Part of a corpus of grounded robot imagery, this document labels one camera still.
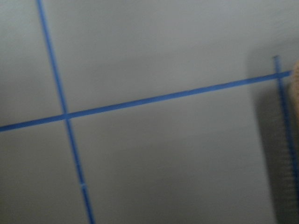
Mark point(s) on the brown wicker basket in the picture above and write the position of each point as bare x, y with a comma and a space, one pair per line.
294, 97

